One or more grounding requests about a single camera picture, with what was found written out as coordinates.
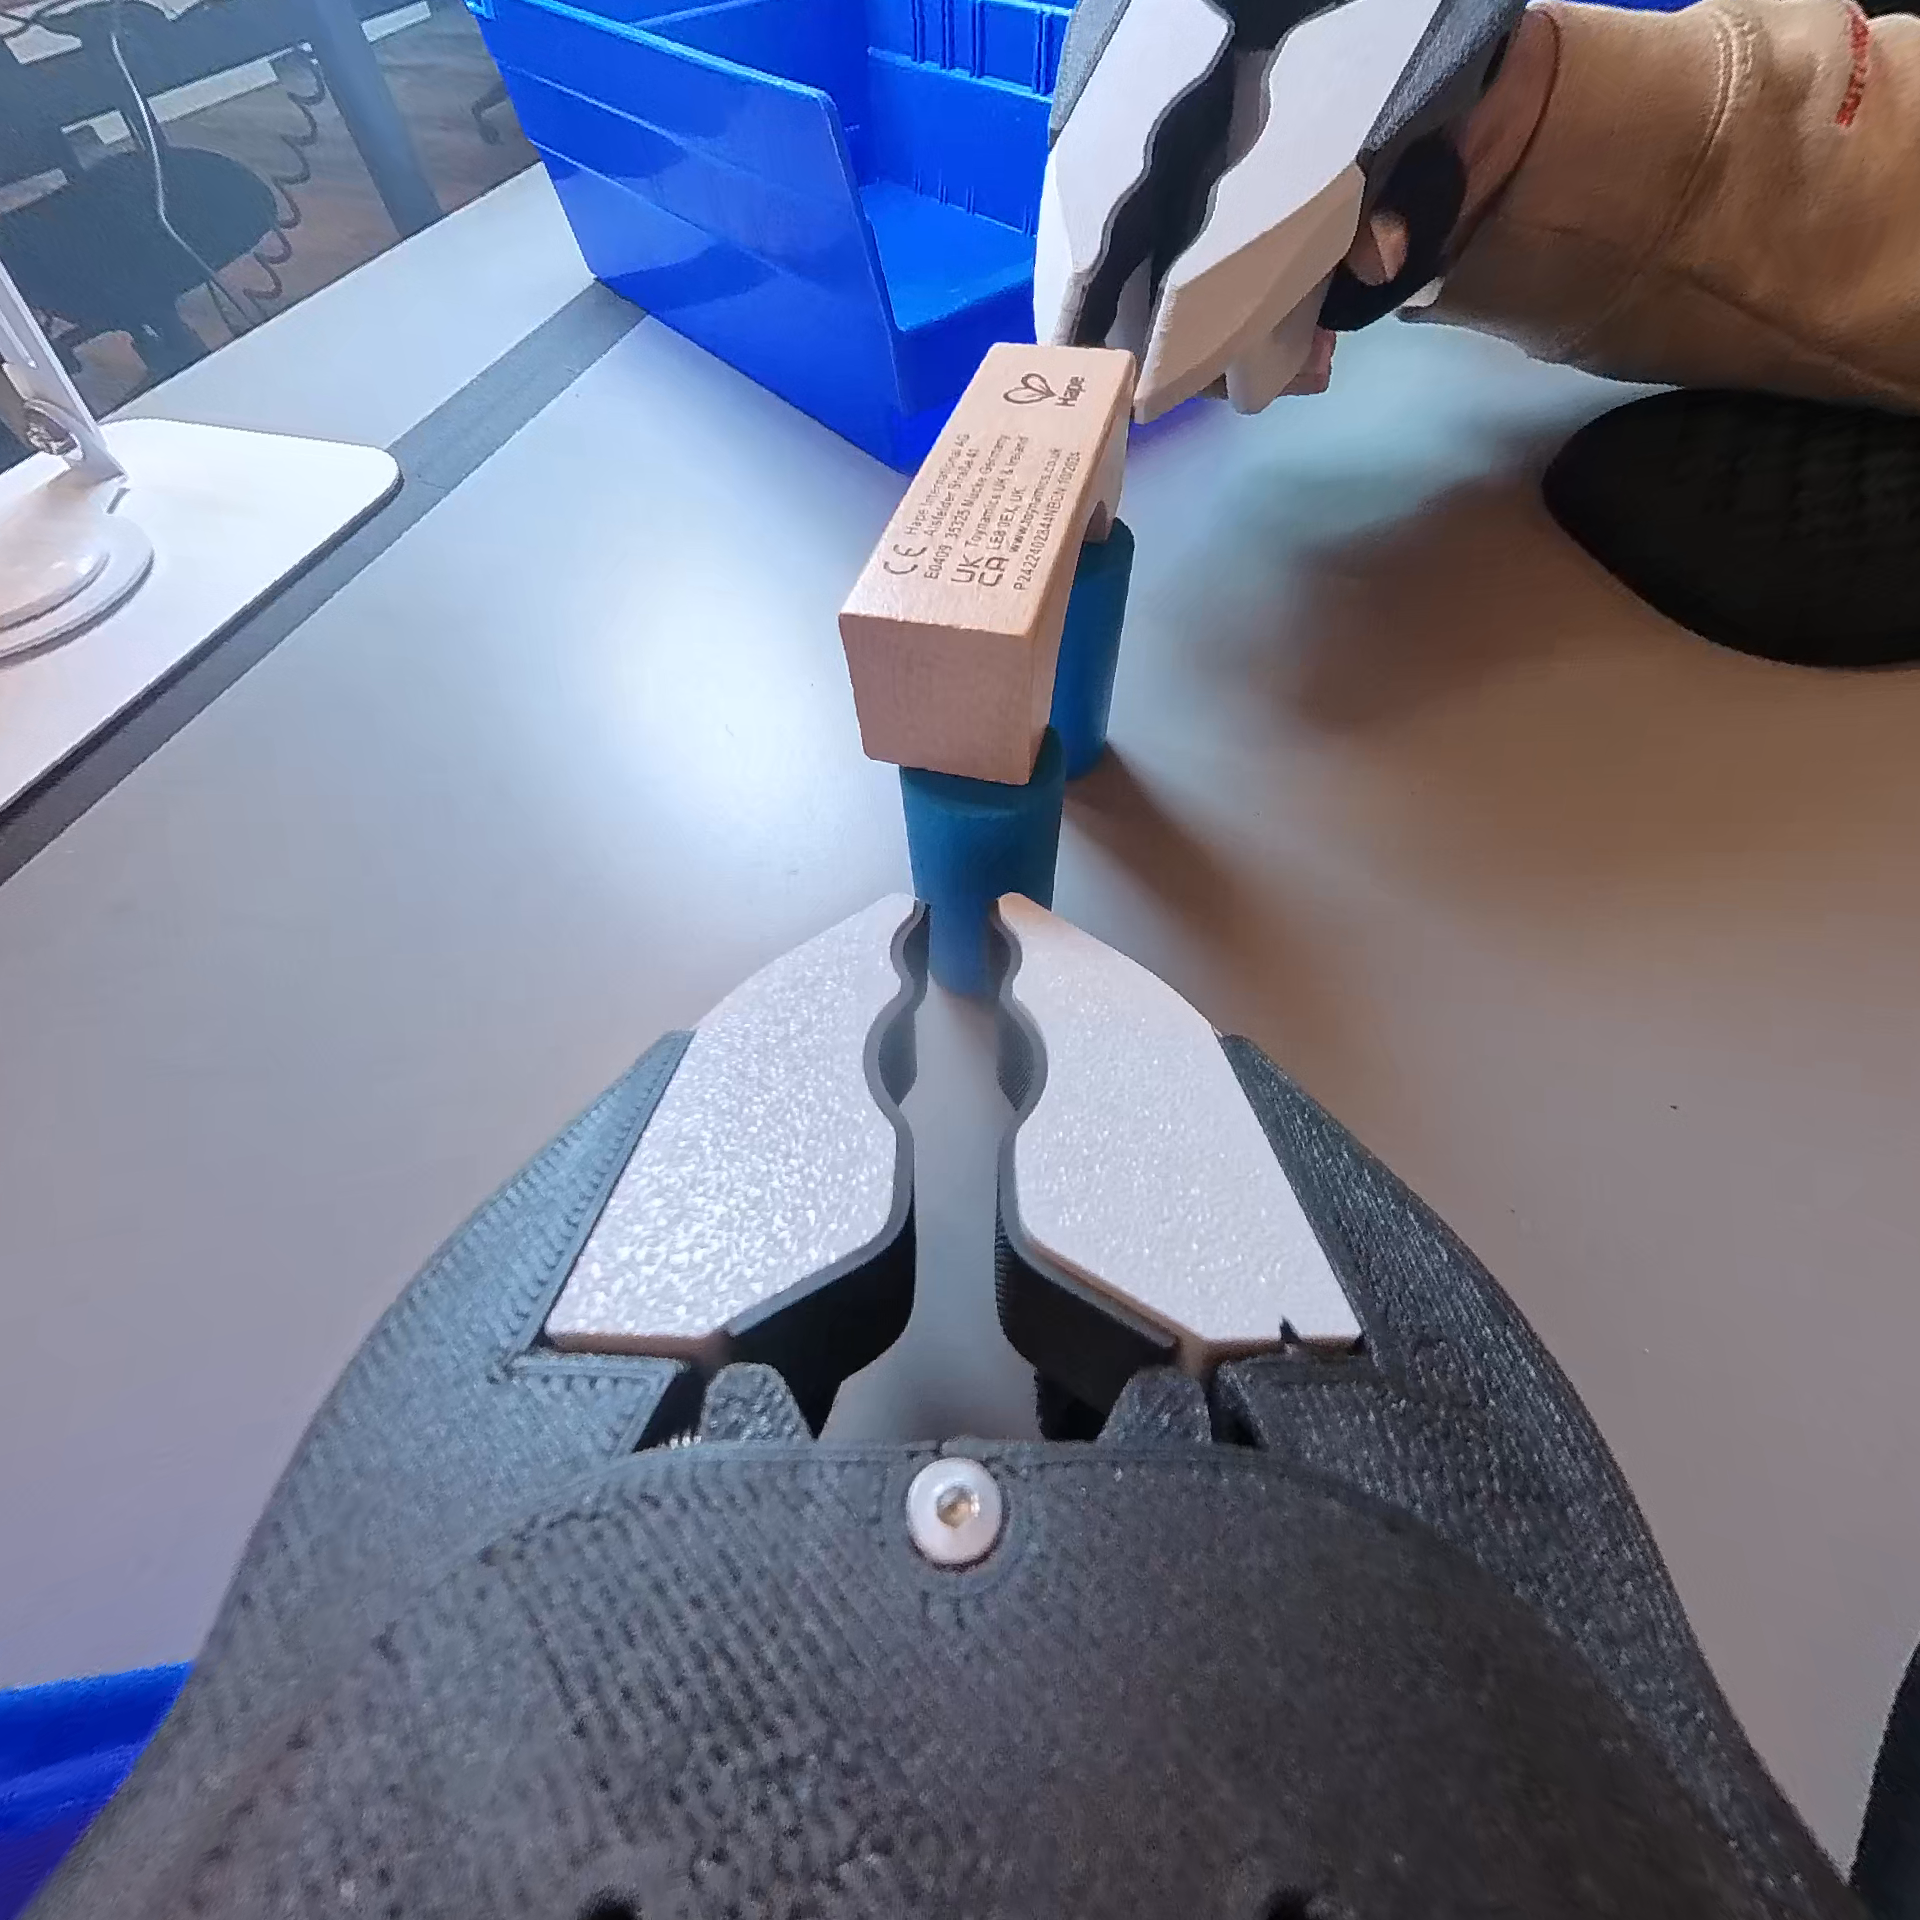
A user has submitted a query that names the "natural wooden arch block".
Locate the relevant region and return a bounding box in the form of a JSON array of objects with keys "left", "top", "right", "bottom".
[{"left": 838, "top": 343, "right": 1135, "bottom": 792}]

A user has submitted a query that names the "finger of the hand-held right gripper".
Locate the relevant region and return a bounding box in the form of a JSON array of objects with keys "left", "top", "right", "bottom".
[
  {"left": 1035, "top": 0, "right": 1240, "bottom": 360},
  {"left": 1131, "top": 0, "right": 1448, "bottom": 425}
]

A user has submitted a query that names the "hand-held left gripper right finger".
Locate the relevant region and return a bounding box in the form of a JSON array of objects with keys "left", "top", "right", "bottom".
[{"left": 992, "top": 893, "right": 1369, "bottom": 1426}]

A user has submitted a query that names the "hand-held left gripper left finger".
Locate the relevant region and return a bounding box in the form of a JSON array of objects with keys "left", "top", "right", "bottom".
[{"left": 538, "top": 893, "right": 920, "bottom": 1432}]

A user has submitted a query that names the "blue wooden cylinder block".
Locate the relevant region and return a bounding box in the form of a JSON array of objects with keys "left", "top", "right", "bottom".
[
  {"left": 1048, "top": 509, "right": 1135, "bottom": 783},
  {"left": 896, "top": 727, "right": 1069, "bottom": 1000}
]

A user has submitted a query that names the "white document stand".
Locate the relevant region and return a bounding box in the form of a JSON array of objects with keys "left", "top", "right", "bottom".
[{"left": 0, "top": 247, "right": 405, "bottom": 823}]

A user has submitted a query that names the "black office chair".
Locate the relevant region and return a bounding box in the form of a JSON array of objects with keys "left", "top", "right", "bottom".
[{"left": 0, "top": 141, "right": 295, "bottom": 348}]

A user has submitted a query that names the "dark cloth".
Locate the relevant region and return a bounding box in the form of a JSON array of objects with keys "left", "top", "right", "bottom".
[{"left": 1850, "top": 1634, "right": 1920, "bottom": 1920}]

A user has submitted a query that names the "black padded armrest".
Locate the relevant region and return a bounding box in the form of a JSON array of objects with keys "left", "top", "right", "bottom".
[{"left": 1543, "top": 386, "right": 1920, "bottom": 672}]

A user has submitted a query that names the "person's right forearm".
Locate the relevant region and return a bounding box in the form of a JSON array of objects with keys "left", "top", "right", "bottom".
[{"left": 1400, "top": 0, "right": 1920, "bottom": 406}]

